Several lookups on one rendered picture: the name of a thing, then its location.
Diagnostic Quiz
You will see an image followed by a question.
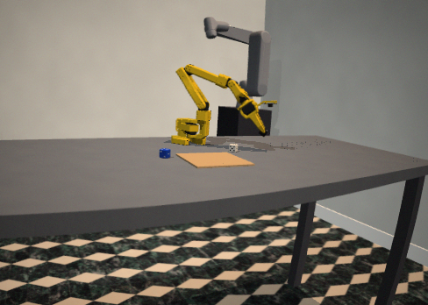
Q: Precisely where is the white die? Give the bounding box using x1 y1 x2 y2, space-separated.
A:
229 144 238 153

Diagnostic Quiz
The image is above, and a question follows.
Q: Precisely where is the orange mat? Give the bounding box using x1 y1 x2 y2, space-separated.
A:
176 152 255 168

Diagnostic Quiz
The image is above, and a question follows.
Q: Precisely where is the blue die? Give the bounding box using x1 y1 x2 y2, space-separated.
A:
160 148 170 159

